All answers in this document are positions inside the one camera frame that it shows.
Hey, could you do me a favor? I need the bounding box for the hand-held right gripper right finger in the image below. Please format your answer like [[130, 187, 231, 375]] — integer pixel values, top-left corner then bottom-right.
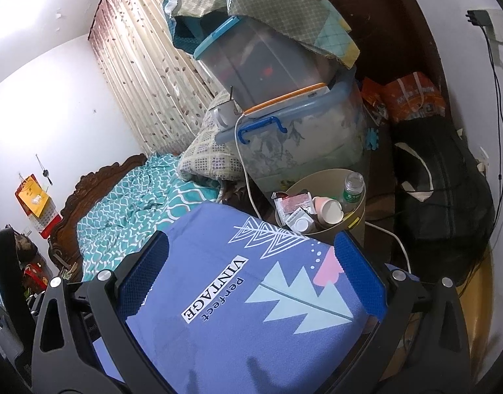
[[333, 230, 471, 394]]

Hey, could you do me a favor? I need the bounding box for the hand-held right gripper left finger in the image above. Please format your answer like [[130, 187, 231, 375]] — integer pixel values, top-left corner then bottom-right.
[[30, 230, 172, 394]]

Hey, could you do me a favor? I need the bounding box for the beige round bin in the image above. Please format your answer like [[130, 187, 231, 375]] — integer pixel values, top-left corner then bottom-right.
[[275, 168, 368, 248]]

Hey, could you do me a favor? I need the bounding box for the pink paper cup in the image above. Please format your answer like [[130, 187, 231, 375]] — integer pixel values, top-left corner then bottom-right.
[[312, 196, 343, 227]]

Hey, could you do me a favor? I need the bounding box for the small white box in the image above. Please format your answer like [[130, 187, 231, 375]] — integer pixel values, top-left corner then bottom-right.
[[283, 209, 316, 233]]

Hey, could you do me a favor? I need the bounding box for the clear plastic bottle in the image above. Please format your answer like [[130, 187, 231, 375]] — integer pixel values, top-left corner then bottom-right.
[[341, 172, 366, 214]]

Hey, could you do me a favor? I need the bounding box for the red white box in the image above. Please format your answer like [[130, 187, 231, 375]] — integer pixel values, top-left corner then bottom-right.
[[275, 191, 314, 215]]

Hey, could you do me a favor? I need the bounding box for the teal patterned bedsheet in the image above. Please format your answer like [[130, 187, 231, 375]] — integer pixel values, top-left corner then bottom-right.
[[76, 153, 224, 282]]

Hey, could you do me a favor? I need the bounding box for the carved wooden headboard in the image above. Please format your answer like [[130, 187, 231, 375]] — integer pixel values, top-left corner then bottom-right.
[[47, 153, 148, 280]]

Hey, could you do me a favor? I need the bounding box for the blue printed cloth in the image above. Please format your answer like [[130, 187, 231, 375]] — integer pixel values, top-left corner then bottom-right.
[[81, 203, 384, 394]]

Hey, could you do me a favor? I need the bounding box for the black bag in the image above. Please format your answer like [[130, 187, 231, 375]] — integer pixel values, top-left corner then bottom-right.
[[392, 116, 497, 257]]

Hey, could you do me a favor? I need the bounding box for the yellow plastic object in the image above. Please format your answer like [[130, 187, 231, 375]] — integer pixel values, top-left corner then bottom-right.
[[456, 248, 500, 382]]

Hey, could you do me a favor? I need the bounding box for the patterned grey pillow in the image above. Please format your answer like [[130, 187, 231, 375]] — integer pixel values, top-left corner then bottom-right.
[[178, 89, 246, 182]]

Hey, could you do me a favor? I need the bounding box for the small white device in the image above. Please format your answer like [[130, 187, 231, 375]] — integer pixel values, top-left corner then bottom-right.
[[211, 86, 241, 129]]

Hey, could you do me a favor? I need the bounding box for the orange plastic bag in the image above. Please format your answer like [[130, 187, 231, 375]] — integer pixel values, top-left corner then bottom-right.
[[359, 71, 448, 124]]

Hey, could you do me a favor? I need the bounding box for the beige leaf print curtain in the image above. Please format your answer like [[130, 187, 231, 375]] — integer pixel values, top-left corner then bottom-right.
[[88, 0, 232, 157]]

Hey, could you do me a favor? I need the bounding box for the clear container blue lid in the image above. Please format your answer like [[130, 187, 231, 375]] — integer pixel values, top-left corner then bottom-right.
[[193, 15, 339, 116]]

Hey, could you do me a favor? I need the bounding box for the dark wooden headboard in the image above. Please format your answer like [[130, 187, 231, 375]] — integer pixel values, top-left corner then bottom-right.
[[292, 0, 455, 95]]

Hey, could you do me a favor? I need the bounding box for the black power adapter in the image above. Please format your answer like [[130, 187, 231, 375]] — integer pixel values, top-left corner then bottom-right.
[[466, 8, 492, 28]]

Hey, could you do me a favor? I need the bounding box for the yellow red wall calendar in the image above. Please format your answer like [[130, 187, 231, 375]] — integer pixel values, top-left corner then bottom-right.
[[14, 175, 58, 239]]

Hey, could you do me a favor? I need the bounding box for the clear box with blue handles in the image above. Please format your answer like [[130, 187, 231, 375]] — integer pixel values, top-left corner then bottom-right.
[[216, 80, 372, 198]]

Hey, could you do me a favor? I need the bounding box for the white cable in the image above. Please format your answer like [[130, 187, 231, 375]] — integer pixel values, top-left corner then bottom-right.
[[220, 113, 413, 275]]

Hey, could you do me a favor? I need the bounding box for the white wall socket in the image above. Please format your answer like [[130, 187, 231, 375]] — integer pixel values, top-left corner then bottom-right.
[[476, 147, 493, 174]]

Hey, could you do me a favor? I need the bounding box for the black cable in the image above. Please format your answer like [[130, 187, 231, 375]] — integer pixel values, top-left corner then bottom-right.
[[480, 25, 503, 232]]

